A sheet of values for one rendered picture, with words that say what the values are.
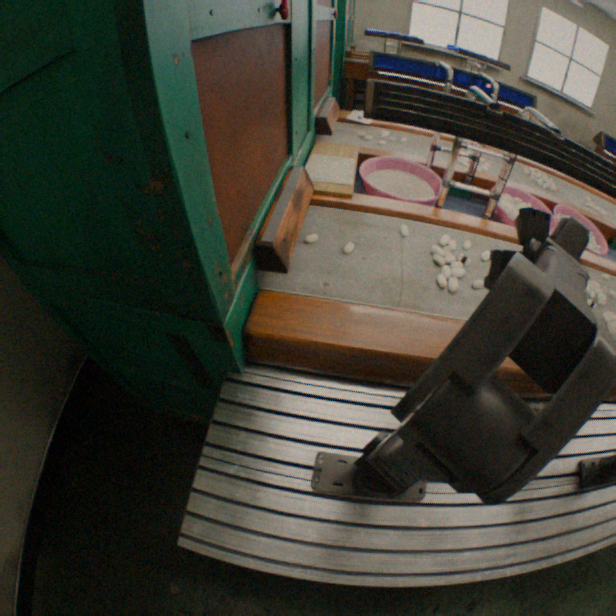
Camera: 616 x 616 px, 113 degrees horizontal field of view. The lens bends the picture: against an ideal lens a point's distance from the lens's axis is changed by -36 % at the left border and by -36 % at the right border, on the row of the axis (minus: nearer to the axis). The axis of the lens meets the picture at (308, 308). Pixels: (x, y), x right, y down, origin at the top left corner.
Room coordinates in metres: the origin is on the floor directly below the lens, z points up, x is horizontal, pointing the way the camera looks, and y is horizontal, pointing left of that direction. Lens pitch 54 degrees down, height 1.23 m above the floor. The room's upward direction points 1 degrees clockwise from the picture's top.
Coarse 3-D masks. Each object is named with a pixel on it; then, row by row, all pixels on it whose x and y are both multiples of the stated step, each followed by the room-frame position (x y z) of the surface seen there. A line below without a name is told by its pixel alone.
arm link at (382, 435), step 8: (384, 432) 0.10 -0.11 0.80; (376, 440) 0.09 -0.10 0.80; (368, 448) 0.08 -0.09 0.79; (360, 456) 0.08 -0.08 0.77; (360, 464) 0.07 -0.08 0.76; (368, 464) 0.06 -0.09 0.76; (368, 472) 0.05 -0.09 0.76; (376, 472) 0.05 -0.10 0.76; (376, 480) 0.04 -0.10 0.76; (384, 480) 0.04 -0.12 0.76; (416, 480) 0.03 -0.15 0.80; (384, 488) 0.03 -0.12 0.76; (392, 488) 0.03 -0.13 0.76; (392, 496) 0.01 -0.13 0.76
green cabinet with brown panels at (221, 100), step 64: (0, 0) 0.30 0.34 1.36; (64, 0) 0.28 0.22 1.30; (128, 0) 0.25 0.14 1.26; (192, 0) 0.33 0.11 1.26; (256, 0) 0.51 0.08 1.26; (320, 0) 1.21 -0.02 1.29; (0, 64) 0.29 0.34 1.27; (64, 64) 0.28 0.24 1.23; (128, 64) 0.25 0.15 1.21; (192, 64) 0.31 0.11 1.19; (256, 64) 0.54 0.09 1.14; (320, 64) 1.25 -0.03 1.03; (0, 128) 0.31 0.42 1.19; (64, 128) 0.29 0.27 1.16; (128, 128) 0.26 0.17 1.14; (192, 128) 0.29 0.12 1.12; (256, 128) 0.52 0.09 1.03; (0, 192) 0.33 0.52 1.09; (64, 192) 0.30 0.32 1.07; (128, 192) 0.26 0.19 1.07; (192, 192) 0.27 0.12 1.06; (256, 192) 0.49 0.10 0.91; (64, 256) 0.31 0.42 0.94; (128, 256) 0.29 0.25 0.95; (192, 256) 0.25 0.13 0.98
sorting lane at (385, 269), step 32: (320, 224) 0.61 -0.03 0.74; (352, 224) 0.62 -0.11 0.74; (384, 224) 0.63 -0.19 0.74; (416, 224) 0.64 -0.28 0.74; (320, 256) 0.50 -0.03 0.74; (352, 256) 0.50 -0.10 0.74; (384, 256) 0.51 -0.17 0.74; (416, 256) 0.51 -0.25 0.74; (480, 256) 0.53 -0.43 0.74; (288, 288) 0.41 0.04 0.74; (320, 288) 0.41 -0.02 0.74; (352, 288) 0.41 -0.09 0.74; (384, 288) 0.41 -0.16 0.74; (416, 288) 0.42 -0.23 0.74; (448, 288) 0.42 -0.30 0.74; (480, 288) 0.42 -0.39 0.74; (608, 288) 0.46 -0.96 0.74
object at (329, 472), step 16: (320, 464) 0.08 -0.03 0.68; (336, 464) 0.08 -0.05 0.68; (352, 464) 0.08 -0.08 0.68; (320, 480) 0.05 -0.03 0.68; (336, 480) 0.05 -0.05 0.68; (352, 480) 0.05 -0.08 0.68; (368, 480) 0.04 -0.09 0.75; (368, 496) 0.02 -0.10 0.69; (384, 496) 0.02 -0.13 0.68; (400, 496) 0.01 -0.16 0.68; (416, 496) 0.01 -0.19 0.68
